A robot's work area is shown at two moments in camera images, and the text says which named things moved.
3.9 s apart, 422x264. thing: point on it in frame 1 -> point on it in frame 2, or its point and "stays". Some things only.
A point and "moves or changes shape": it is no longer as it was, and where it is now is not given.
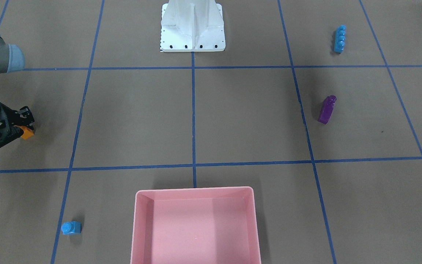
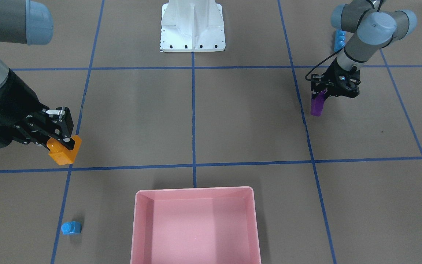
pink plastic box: (215, 225) stays
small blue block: (71, 227) stays
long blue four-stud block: (340, 39) stays
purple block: (327, 109) -> (317, 102)
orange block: (28, 133) moves or changes shape
